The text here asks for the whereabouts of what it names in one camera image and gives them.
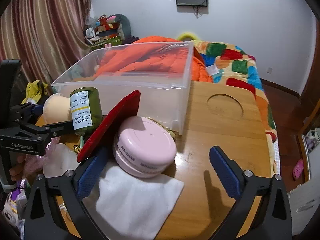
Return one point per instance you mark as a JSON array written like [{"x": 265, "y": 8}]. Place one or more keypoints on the red patterned bag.
[{"x": 107, "y": 26}]

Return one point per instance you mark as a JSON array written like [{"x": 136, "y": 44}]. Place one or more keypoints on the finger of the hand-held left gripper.
[
  {"x": 57, "y": 128},
  {"x": 37, "y": 108}
]

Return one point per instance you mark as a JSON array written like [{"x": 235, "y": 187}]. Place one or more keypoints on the person's left hand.
[{"x": 15, "y": 170}]

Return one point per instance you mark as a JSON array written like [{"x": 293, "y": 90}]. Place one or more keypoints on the red case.
[{"x": 117, "y": 115}]

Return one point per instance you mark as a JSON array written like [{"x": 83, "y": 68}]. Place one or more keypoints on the white cabinet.
[{"x": 302, "y": 205}]

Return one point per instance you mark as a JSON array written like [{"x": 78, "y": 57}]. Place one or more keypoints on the yellow fuzzy item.
[{"x": 183, "y": 34}]

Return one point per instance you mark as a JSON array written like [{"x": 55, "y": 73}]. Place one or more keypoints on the wall socket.
[{"x": 269, "y": 70}]

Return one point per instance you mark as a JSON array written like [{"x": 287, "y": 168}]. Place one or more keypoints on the clear plastic bag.
[{"x": 60, "y": 160}]

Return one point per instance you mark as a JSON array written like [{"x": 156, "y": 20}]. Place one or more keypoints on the green cardboard box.
[{"x": 110, "y": 42}]

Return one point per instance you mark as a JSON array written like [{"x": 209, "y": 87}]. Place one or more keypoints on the small olive green block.
[{"x": 173, "y": 131}]

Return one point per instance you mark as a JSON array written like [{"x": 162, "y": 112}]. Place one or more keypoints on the round lidded plastic container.
[{"x": 145, "y": 142}]

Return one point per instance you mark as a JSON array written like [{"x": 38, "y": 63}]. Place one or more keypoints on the colourful patchwork blanket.
[{"x": 240, "y": 62}]

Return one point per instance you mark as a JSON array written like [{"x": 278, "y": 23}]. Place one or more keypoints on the grey plush cushion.
[{"x": 125, "y": 25}]

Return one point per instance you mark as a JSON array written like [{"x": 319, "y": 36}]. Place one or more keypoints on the yellow cloth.
[{"x": 36, "y": 87}]

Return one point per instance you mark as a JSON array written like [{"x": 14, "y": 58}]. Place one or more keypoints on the pink crinkled plastic bag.
[{"x": 35, "y": 160}]

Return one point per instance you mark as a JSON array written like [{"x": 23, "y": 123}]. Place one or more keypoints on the white cloth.
[{"x": 135, "y": 200}]

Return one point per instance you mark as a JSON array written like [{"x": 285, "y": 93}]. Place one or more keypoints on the orange puffer jacket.
[{"x": 201, "y": 71}]

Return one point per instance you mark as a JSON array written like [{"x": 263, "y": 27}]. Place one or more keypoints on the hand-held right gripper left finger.
[{"x": 91, "y": 173}]

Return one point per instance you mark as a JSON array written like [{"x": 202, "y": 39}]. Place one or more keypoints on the green bottle white label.
[{"x": 92, "y": 105}]

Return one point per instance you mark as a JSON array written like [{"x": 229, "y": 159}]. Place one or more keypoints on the striped pink curtain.
[{"x": 45, "y": 30}]

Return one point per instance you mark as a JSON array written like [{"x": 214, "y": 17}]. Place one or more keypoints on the clear plastic storage bin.
[{"x": 155, "y": 100}]

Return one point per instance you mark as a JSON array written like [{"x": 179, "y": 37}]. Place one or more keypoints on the wooden desk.
[{"x": 220, "y": 125}]

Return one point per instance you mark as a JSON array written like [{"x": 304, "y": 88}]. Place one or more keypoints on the beige round sponge puff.
[{"x": 56, "y": 107}]

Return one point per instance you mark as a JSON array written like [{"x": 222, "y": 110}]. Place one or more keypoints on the pink clog shoe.
[{"x": 298, "y": 168}]

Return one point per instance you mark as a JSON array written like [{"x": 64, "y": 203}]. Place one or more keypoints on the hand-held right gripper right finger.
[{"x": 225, "y": 172}]

